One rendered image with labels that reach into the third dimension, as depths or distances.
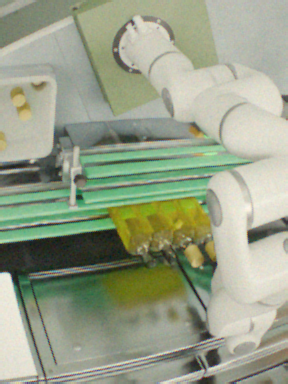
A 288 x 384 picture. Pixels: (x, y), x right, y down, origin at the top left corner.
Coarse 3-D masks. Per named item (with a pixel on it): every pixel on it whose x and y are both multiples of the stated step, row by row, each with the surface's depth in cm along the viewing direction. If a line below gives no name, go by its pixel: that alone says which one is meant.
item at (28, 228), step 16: (0, 224) 112; (16, 224) 113; (32, 224) 114; (48, 224) 115; (64, 224) 116; (80, 224) 117; (96, 224) 118; (112, 224) 119; (0, 240) 107; (16, 240) 109
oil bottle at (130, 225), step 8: (112, 208) 117; (120, 208) 115; (128, 208) 115; (136, 208) 116; (112, 216) 118; (120, 216) 113; (128, 216) 113; (136, 216) 113; (120, 224) 113; (128, 224) 111; (136, 224) 111; (144, 224) 111; (120, 232) 113; (128, 232) 109; (136, 232) 109; (144, 232) 109; (128, 240) 109; (136, 240) 107; (144, 240) 108; (128, 248) 110; (136, 248) 108
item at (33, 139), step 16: (0, 80) 95; (16, 80) 97; (32, 80) 98; (48, 80) 100; (0, 96) 105; (32, 96) 108; (48, 96) 105; (0, 112) 107; (16, 112) 109; (32, 112) 111; (48, 112) 107; (0, 128) 110; (16, 128) 112; (32, 128) 114; (48, 128) 109; (16, 144) 113; (32, 144) 114; (48, 144) 111; (0, 160) 108; (16, 160) 110
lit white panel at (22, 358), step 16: (0, 288) 106; (0, 304) 102; (16, 304) 103; (0, 320) 99; (16, 320) 100; (0, 336) 95; (16, 336) 96; (0, 352) 92; (16, 352) 92; (0, 368) 88; (16, 368) 89; (32, 368) 90
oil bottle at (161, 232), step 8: (144, 208) 116; (152, 208) 117; (144, 216) 114; (152, 216) 114; (160, 216) 115; (152, 224) 112; (160, 224) 112; (168, 224) 113; (152, 232) 110; (160, 232) 110; (168, 232) 111; (152, 240) 110; (160, 240) 109; (168, 240) 110; (152, 248) 111
